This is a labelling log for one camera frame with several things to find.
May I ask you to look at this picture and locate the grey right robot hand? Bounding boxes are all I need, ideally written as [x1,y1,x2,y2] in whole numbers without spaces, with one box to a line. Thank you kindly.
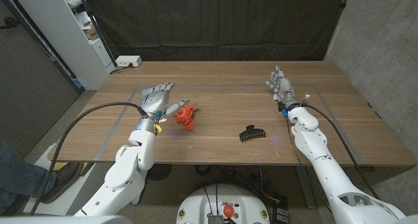
[265,65,300,109]

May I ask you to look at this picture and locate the white floor board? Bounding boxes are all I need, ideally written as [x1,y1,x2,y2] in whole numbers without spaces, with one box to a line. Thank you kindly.
[22,142,114,217]

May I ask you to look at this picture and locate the black backdrop curtain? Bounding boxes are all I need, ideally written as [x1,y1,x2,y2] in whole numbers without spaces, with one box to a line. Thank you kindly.
[80,0,349,62]

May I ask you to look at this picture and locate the white power strip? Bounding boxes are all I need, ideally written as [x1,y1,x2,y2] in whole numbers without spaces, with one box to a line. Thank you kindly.
[115,55,143,68]

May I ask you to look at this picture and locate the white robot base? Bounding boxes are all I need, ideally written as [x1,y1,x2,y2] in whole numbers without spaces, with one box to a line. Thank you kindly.
[175,184,271,224]

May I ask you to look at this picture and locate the cardboard box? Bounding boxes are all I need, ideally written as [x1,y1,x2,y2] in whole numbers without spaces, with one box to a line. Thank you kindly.
[83,24,99,40]

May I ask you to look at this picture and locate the black door handle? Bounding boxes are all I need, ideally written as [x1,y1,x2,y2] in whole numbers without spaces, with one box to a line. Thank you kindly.
[0,16,20,31]

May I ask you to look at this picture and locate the person leg in jeans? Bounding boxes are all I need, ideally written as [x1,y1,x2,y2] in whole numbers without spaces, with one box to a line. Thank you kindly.
[0,138,57,215]

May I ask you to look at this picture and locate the red hair clip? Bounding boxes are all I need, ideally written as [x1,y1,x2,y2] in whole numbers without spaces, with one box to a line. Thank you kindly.
[174,103,199,133]

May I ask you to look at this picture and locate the black round floor disc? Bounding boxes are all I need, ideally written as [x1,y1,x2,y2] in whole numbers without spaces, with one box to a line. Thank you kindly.
[146,164,172,182]

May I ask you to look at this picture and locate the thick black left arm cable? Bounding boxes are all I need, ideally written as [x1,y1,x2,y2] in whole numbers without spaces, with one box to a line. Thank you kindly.
[28,101,150,216]

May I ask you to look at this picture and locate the white shelf cabinet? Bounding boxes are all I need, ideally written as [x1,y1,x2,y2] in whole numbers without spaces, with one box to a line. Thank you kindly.
[9,0,116,91]

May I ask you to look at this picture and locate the black floor power brick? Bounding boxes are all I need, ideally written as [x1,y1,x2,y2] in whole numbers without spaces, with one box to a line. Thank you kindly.
[272,197,290,224]

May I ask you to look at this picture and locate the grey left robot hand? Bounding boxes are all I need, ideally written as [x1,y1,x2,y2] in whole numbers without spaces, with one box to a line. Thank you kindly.
[139,82,190,120]

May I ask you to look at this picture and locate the dark brown shoe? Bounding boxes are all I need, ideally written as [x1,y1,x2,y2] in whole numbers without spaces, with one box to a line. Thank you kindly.
[40,162,82,204]

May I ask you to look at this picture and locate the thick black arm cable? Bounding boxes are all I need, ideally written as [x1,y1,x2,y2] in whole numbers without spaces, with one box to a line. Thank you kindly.
[302,103,381,200]
[28,101,150,216]

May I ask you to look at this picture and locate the black hair clip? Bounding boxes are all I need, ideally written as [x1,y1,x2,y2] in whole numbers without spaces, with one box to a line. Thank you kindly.
[238,124,266,143]

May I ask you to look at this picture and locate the grey table leg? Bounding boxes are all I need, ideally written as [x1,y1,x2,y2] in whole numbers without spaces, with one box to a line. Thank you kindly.
[295,167,316,210]

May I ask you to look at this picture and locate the thin braided arm cable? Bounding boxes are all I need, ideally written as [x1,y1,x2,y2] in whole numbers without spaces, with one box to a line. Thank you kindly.
[285,114,304,168]

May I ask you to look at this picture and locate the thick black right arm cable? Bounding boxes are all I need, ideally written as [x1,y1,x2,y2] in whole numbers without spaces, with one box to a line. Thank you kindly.
[302,103,381,200]

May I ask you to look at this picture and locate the black power strip cord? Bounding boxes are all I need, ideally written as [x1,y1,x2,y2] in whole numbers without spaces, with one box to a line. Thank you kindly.
[109,63,134,75]

